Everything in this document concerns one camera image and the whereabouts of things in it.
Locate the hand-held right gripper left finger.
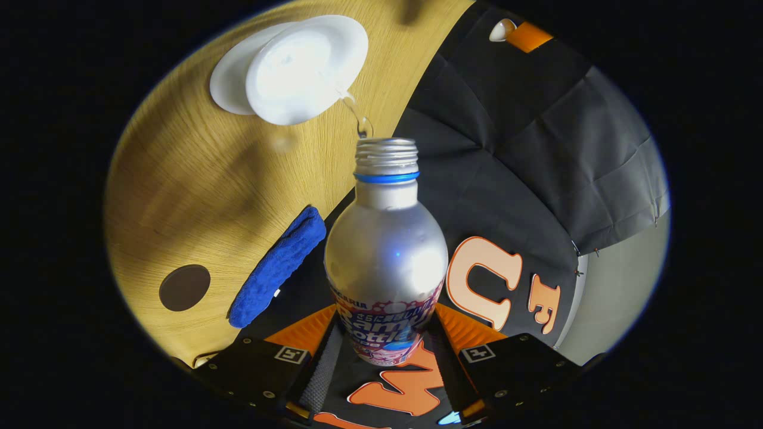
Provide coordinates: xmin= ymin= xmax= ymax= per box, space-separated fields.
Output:
xmin=194 ymin=304 xmax=345 ymax=419

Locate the white saucer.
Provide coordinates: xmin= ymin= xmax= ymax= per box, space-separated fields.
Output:
xmin=209 ymin=23 xmax=299 ymax=116

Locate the dark round coaster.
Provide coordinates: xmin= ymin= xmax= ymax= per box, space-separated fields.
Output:
xmin=159 ymin=265 xmax=212 ymax=312

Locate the white teacup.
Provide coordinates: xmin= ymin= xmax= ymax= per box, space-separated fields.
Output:
xmin=246 ymin=15 xmax=369 ymax=126

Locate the blue towel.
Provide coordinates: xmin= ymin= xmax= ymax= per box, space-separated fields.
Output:
xmin=228 ymin=206 xmax=327 ymax=329

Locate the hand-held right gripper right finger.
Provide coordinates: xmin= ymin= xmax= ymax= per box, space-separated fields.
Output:
xmin=424 ymin=303 xmax=584 ymax=422

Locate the clear water stream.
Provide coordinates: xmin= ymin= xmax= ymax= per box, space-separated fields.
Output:
xmin=337 ymin=88 xmax=375 ymax=139

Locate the silver water bottle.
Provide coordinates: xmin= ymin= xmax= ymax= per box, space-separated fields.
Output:
xmin=324 ymin=138 xmax=449 ymax=366

